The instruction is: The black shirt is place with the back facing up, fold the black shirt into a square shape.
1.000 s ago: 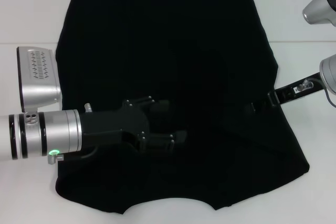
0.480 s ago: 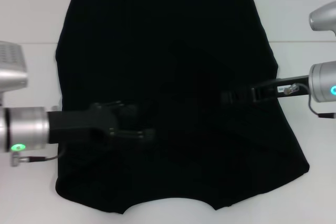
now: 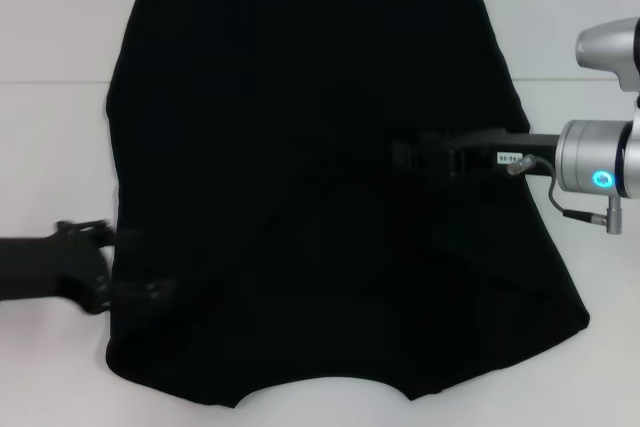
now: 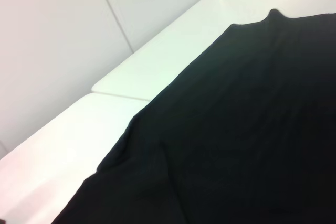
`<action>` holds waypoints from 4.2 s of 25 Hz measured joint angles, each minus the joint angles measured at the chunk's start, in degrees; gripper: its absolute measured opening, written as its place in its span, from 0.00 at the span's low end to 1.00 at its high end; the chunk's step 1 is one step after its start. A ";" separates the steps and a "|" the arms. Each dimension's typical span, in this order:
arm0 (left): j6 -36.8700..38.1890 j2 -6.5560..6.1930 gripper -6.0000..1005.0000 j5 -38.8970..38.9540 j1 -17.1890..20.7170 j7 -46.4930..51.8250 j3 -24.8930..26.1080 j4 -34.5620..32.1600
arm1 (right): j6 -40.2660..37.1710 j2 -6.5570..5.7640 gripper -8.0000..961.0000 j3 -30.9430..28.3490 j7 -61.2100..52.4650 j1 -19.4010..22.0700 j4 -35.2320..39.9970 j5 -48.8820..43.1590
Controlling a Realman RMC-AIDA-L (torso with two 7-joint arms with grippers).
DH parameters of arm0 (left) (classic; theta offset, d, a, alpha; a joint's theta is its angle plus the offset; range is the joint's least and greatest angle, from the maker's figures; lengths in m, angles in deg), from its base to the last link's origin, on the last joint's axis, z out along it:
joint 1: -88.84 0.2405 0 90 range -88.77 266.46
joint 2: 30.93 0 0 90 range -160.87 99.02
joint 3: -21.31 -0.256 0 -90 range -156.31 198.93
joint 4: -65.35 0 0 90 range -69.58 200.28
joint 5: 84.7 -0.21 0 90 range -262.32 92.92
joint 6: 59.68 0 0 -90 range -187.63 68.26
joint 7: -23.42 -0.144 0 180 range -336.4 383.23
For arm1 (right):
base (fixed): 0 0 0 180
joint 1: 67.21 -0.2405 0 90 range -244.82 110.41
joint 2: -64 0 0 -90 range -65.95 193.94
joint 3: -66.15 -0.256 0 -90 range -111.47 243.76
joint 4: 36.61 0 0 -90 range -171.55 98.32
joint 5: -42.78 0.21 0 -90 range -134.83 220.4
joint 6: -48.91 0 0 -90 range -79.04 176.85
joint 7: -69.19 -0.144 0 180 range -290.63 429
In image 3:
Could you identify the black shirt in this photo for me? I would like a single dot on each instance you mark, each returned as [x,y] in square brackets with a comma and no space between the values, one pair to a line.
[250,97]

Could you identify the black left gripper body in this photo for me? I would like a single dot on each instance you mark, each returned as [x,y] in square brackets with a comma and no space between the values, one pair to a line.
[40,267]

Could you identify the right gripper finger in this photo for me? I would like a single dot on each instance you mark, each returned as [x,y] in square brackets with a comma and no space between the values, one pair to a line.
[440,136]
[407,156]

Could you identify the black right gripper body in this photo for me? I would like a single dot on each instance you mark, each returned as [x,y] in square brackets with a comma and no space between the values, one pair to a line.
[537,144]

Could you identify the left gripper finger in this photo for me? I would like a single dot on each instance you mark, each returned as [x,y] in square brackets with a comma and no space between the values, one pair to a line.
[125,239]
[150,289]

